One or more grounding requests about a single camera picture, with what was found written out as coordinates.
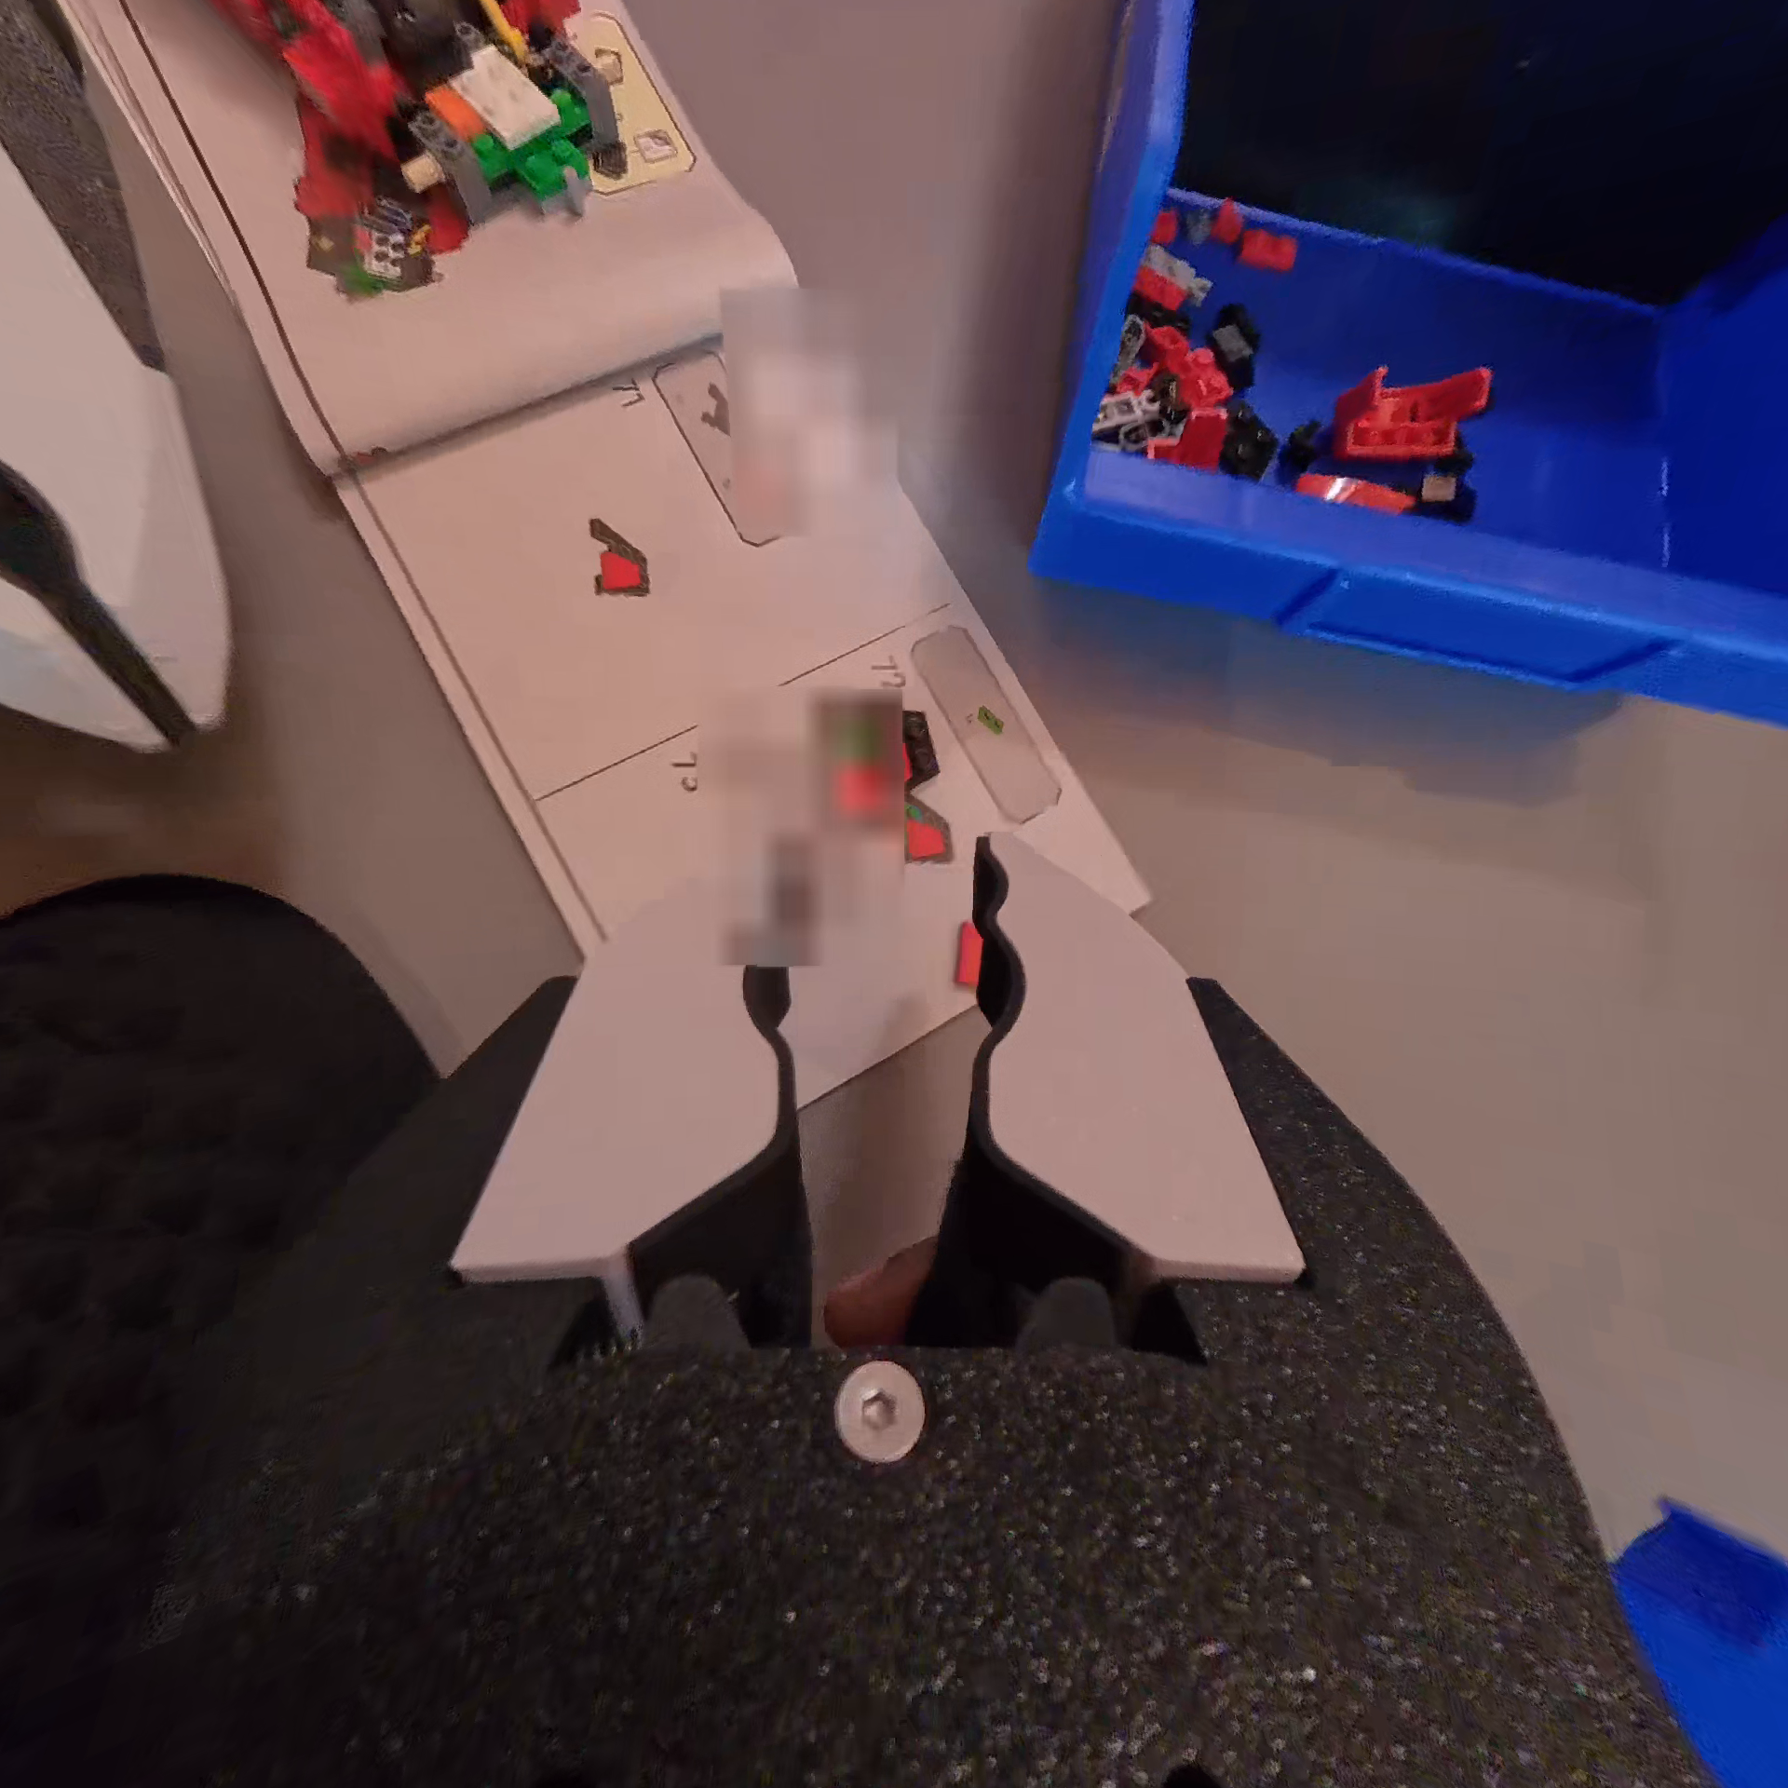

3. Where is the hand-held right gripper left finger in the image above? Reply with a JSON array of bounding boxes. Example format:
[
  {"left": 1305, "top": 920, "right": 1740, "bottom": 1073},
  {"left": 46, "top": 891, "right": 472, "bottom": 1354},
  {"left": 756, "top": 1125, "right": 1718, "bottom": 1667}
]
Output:
[{"left": 451, "top": 881, "right": 807, "bottom": 1288}]

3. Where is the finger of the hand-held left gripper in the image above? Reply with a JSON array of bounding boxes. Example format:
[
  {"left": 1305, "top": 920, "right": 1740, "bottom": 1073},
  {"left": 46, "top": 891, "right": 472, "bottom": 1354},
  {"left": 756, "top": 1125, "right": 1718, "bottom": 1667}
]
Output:
[
  {"left": 0, "top": 475, "right": 187, "bottom": 760},
  {"left": 0, "top": 140, "right": 236, "bottom": 747}
]

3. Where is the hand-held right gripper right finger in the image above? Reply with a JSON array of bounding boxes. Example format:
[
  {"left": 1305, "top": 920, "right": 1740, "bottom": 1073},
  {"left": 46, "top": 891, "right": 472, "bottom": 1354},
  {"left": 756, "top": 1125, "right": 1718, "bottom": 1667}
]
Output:
[{"left": 963, "top": 834, "right": 1312, "bottom": 1288}]

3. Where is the pile of small toy bricks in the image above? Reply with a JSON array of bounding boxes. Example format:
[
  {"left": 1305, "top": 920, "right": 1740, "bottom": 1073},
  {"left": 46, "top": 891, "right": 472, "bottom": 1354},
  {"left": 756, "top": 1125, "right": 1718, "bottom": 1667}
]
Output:
[{"left": 1092, "top": 195, "right": 1481, "bottom": 523}]

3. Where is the blue divided plastic bin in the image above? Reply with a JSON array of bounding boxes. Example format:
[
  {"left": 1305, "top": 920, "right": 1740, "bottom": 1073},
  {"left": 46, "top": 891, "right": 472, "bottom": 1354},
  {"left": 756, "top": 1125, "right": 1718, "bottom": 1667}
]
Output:
[{"left": 1033, "top": 0, "right": 1788, "bottom": 729}]

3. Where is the red toy brick car model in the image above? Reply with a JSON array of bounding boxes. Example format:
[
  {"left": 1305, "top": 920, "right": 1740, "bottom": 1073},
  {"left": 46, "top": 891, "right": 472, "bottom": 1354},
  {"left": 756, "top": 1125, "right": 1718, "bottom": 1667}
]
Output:
[{"left": 210, "top": 0, "right": 602, "bottom": 300}]

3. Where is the white instruction booklet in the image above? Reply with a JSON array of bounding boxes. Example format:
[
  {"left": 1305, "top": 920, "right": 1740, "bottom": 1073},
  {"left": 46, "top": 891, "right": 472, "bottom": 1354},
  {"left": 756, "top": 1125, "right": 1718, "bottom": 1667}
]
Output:
[{"left": 54, "top": 0, "right": 1153, "bottom": 1104}]

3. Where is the red angled toy brick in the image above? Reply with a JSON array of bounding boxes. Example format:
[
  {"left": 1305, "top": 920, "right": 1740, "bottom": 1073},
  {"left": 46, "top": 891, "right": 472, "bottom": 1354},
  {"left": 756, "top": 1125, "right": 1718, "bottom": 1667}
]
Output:
[{"left": 1332, "top": 364, "right": 1499, "bottom": 469}]

